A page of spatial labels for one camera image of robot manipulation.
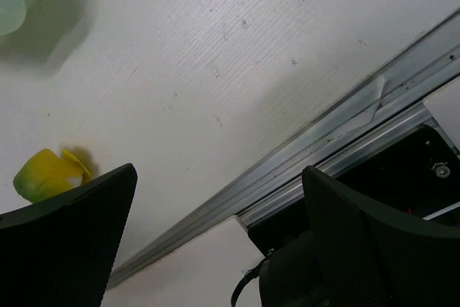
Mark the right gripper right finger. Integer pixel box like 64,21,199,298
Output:
302,166,459,306

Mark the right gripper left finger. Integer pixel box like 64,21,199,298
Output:
1,163,137,306

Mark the green yellow fake mango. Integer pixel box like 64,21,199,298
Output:
13,149,92,203

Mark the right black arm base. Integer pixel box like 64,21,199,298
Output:
231,126,459,306

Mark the green glass fruit bowl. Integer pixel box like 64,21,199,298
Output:
0,0,27,36

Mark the front aluminium rail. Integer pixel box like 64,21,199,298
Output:
108,11,459,288

